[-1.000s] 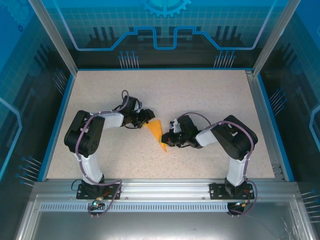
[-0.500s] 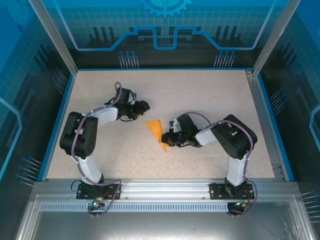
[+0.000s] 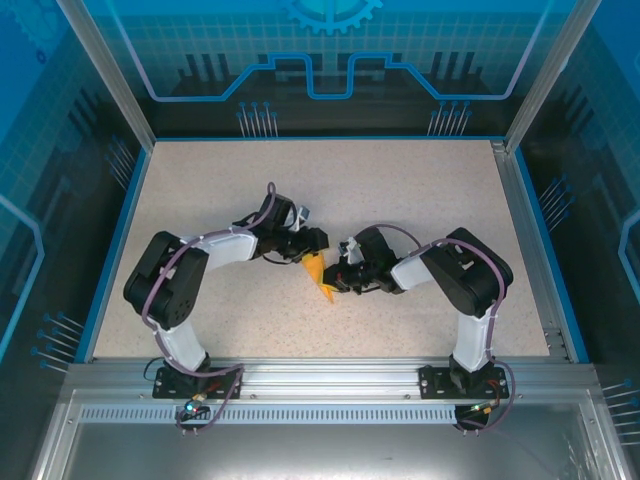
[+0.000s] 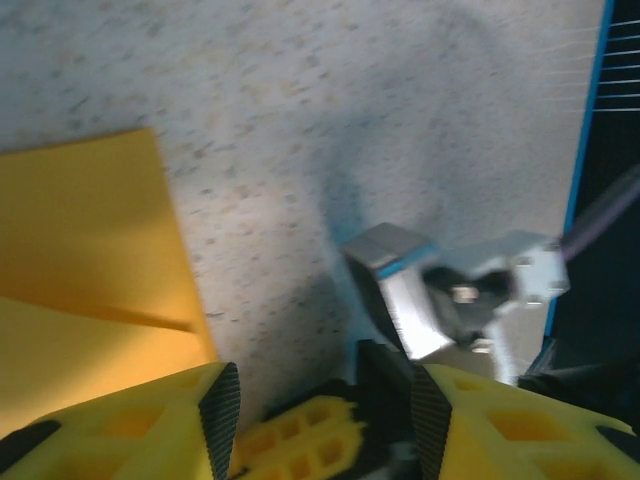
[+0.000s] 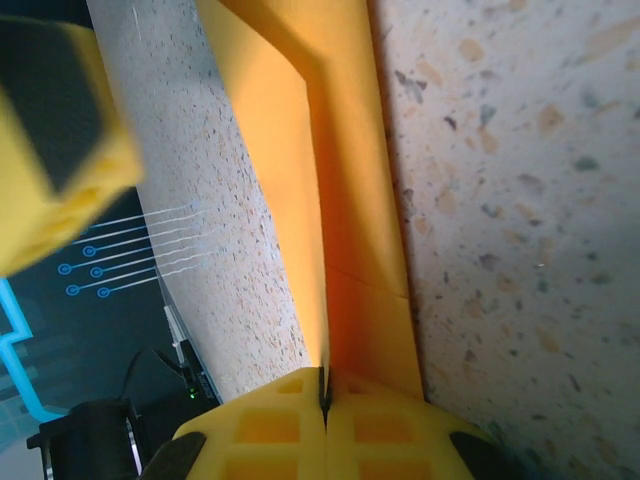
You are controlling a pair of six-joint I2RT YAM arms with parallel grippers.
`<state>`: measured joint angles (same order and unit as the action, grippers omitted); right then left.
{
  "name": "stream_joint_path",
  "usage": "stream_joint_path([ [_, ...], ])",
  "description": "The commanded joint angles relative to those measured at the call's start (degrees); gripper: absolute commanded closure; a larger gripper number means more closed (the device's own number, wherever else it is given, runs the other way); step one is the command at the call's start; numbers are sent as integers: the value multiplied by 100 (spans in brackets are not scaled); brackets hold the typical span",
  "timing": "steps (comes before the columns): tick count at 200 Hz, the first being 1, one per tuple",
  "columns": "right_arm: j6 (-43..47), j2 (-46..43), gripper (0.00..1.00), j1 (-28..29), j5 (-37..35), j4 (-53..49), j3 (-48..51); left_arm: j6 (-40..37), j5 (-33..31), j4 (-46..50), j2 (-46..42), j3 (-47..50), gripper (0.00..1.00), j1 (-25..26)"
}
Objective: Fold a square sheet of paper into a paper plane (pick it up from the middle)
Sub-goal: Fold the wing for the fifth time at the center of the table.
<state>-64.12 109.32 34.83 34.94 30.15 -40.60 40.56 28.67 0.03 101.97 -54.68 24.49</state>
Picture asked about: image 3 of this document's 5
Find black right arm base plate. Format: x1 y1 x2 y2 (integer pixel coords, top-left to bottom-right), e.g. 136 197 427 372
418 363 507 401

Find aluminium side rail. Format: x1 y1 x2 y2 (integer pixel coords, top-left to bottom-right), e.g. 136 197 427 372
489 139 574 364

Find black electronics box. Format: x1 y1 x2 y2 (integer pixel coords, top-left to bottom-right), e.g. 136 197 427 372
64 357 599 401

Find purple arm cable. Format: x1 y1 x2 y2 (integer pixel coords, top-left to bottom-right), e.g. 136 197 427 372
349 223 517 436
141 180 279 436

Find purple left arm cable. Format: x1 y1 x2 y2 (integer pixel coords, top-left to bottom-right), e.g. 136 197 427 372
141 180 279 436

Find aluminium frame post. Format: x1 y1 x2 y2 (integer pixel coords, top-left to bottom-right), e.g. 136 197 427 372
504 0 604 151
55 0 156 151

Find orange paper sheet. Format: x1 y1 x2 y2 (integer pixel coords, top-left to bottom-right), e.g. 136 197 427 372
301 252 340 305

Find slotted grey cable duct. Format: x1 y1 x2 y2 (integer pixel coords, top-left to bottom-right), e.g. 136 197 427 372
78 405 459 422

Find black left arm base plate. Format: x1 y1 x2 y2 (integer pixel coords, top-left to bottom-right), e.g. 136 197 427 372
152 364 245 401

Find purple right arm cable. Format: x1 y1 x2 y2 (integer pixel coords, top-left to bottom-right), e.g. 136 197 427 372
349 223 517 436

